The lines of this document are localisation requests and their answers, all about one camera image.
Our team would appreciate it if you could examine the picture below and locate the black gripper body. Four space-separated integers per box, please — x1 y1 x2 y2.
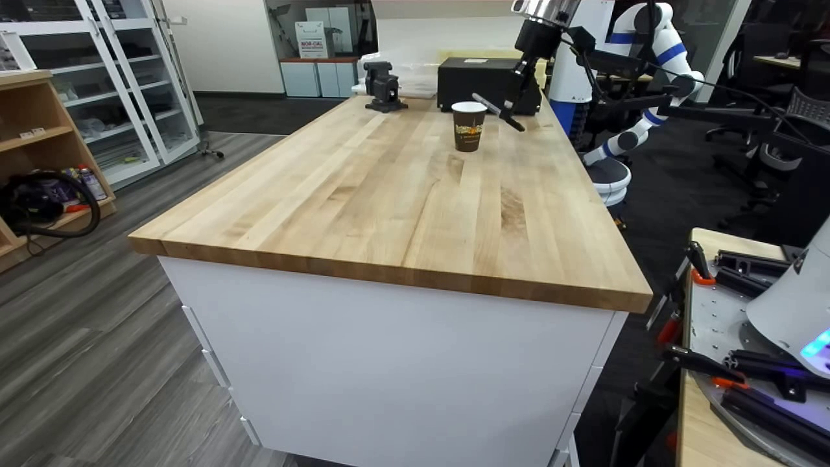
514 21 565 62

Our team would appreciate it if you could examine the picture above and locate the brown paper coffee cup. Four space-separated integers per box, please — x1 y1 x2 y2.
449 98 490 156

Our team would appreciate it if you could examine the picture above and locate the white blue mobile robot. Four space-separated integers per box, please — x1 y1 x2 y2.
548 0 707 209

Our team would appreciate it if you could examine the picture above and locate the black equipment box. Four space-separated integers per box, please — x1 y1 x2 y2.
436 51 543 116

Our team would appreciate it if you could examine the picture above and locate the black bench vise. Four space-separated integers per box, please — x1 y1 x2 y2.
361 59 409 113

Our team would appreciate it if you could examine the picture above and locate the white cylinder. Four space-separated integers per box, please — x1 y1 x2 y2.
347 51 385 97

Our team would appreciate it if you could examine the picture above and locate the white poster box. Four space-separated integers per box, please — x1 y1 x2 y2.
294 17 329 62

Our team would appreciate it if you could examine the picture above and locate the black orange clamp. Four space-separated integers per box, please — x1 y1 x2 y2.
665 344 811 405
684 242 722 291

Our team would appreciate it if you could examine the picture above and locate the black mesh office chair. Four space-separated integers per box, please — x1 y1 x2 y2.
704 36 830 190

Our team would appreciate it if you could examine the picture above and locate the black red bar clamp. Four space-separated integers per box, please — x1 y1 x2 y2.
647 287 688 353

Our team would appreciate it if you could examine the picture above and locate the white table base cabinet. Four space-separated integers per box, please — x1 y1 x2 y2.
158 254 631 467

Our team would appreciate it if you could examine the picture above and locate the white glass door cabinet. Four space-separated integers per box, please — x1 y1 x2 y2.
85 0 202 167
0 0 163 190

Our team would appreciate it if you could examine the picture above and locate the wooden side table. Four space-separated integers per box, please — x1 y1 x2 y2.
678 225 830 467

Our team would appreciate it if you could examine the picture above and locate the black metal bar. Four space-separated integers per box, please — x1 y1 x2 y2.
722 386 830 461

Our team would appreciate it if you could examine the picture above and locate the small wooden shelf unit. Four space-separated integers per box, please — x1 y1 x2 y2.
0 69 120 272

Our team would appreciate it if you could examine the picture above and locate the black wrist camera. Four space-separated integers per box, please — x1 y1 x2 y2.
565 23 600 59

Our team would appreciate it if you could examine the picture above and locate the black bag with cables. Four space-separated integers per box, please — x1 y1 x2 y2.
0 167 103 242

